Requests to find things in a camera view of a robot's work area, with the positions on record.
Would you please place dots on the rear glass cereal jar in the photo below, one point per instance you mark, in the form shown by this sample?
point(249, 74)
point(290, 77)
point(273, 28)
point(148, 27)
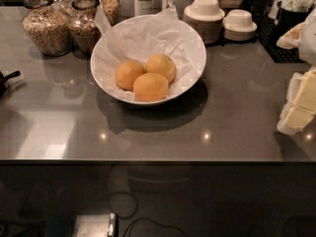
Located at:
point(111, 10)

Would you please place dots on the white ceramic bowl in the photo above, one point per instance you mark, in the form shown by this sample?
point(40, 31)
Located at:
point(194, 50)

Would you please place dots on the black kettle spout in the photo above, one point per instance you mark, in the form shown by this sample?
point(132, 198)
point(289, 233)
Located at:
point(4, 79)

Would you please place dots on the black container with packets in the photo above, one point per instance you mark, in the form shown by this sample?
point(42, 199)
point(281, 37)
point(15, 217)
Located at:
point(292, 12)

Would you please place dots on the white paper liner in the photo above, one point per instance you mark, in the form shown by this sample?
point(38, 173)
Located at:
point(138, 40)

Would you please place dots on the silver metal box below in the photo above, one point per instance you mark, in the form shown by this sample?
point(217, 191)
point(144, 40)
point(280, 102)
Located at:
point(96, 225)

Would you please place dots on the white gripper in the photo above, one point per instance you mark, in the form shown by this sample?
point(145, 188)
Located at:
point(308, 41)

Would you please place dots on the large glass cereal jar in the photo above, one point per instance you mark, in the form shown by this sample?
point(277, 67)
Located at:
point(46, 27)

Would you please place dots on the orange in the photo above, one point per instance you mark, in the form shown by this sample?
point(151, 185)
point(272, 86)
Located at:
point(150, 87)
point(162, 64)
point(127, 73)

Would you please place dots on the left stack of paper bowls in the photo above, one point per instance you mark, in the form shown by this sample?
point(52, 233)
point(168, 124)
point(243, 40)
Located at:
point(206, 17)

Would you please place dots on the middle glass cereal jar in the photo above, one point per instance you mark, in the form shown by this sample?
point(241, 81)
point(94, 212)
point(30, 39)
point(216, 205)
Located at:
point(81, 24)

